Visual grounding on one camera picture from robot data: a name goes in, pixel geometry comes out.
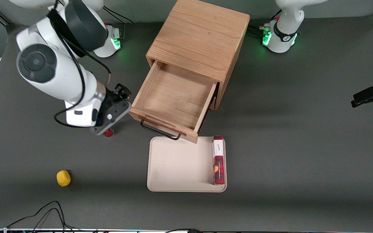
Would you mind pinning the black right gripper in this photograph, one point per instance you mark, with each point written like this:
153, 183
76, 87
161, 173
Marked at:
112, 98

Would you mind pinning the wooden drawer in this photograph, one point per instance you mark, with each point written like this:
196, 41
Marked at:
173, 94

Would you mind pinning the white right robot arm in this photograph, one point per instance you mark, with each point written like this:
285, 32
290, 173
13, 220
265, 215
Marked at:
63, 81

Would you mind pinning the wooden drawer cabinet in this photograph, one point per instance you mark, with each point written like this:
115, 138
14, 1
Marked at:
202, 35

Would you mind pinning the red plastic bottle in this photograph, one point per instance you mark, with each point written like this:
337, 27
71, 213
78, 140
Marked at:
109, 133

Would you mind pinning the beige plastic tray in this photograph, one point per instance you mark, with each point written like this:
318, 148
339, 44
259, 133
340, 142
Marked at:
180, 165

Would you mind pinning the yellow lemon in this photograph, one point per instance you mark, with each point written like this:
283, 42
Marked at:
63, 178

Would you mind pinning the red white cookie box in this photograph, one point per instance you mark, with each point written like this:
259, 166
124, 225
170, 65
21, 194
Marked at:
219, 168

